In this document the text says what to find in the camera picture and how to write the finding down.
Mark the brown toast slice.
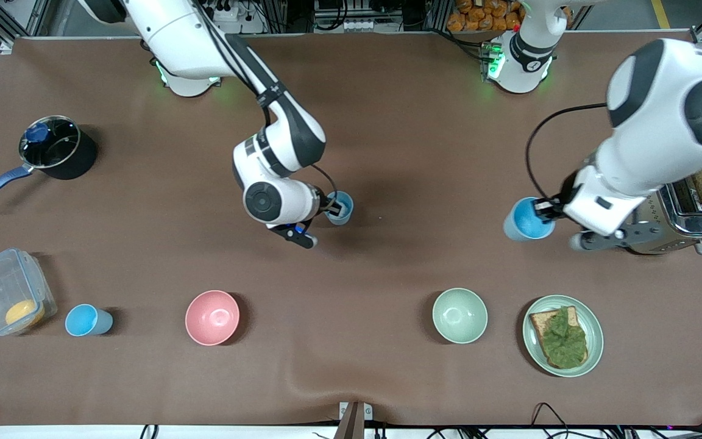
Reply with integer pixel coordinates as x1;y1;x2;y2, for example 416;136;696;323
529;306;589;370

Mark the orange round food piece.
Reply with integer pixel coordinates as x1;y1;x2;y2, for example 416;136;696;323
4;299;46;327

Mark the green lettuce leaf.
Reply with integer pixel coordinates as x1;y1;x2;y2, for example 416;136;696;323
543;307;589;369

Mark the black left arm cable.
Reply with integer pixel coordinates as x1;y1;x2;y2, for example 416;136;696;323
524;102;609;203

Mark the pale green plate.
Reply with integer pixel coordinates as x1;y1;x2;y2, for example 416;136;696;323
522;295;605;378

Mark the black looped floor cable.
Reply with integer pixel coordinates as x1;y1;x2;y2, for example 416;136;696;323
531;402;572;439

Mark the bag of orange snacks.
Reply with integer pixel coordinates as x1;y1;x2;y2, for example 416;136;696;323
446;0;523;33

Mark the clear plastic food container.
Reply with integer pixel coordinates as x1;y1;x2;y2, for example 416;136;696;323
0;247;59;338

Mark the pink bowl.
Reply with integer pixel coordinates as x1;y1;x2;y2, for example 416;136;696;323
185;290;241;346

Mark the beige chrome toaster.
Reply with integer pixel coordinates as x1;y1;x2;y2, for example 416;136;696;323
622;178;702;255

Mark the glass lid blue knob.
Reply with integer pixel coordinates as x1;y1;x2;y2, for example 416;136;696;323
19;116;81;170

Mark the light blue plastic cup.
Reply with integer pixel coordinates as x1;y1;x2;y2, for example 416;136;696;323
65;304;114;337
324;190;355;227
503;196;557;242

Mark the pale green bowl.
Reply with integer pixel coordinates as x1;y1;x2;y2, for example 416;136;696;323
432;287;489;344

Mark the white power strip with plugs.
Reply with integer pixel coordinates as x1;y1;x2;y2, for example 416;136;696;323
202;0;241;23

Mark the black saucepan blue handle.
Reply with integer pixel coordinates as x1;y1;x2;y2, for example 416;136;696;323
0;115;98;210

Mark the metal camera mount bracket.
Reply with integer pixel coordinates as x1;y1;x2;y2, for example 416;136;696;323
334;401;374;439

